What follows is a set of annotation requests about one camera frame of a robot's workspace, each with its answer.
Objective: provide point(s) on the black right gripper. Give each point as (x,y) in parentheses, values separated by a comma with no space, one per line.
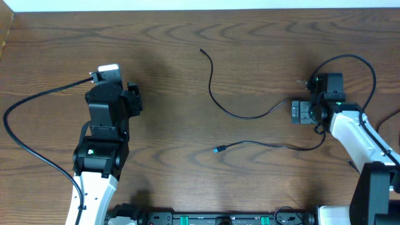
(300,107)

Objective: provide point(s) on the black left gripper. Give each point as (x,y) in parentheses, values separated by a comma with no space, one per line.
(135,101)

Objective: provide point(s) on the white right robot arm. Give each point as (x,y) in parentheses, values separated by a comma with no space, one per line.
(373,158)

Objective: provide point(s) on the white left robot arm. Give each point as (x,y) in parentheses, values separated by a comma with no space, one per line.
(103,147)

